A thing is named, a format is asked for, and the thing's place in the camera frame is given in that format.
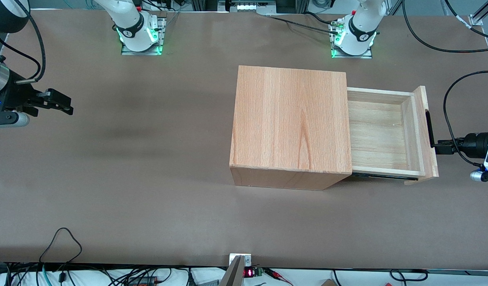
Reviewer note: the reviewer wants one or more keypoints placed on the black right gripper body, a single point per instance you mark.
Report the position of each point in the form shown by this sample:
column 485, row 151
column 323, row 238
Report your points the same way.
column 14, row 96

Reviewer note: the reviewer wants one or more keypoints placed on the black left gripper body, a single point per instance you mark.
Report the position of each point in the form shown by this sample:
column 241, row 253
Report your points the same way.
column 475, row 145

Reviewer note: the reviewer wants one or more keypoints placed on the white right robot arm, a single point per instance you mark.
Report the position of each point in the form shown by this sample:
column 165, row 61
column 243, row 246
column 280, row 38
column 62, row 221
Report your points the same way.
column 128, row 20

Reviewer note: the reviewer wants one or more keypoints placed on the light wooden drawer cabinet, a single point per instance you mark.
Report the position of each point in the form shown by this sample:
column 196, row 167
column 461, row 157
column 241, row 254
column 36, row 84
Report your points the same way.
column 287, row 119

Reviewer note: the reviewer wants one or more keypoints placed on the red clip test leads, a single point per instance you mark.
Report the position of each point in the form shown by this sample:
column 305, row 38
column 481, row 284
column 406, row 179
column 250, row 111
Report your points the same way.
column 275, row 274

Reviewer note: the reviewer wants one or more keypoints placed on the white lit control box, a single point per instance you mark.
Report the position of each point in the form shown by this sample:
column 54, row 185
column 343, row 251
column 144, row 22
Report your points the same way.
column 248, row 6

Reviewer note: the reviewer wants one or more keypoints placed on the red digit display module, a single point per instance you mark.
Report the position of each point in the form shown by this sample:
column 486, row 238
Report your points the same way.
column 250, row 273

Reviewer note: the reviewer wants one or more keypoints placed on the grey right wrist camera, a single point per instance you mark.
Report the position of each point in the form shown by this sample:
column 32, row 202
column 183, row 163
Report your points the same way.
column 9, row 119

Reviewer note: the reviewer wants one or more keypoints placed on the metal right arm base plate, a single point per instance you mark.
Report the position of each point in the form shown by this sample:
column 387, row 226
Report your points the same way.
column 142, row 53

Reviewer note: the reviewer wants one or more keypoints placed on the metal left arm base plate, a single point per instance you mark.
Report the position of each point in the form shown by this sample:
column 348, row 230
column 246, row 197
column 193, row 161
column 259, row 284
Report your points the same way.
column 351, row 57

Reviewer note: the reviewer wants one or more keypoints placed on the aluminium frame profile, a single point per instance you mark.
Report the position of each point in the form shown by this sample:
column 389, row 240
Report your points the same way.
column 480, row 16

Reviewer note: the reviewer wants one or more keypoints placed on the silver camera mount bracket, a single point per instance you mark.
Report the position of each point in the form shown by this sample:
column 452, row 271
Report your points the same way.
column 246, row 259

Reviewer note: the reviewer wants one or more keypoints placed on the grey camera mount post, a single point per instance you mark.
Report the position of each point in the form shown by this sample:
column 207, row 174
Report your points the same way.
column 233, row 274

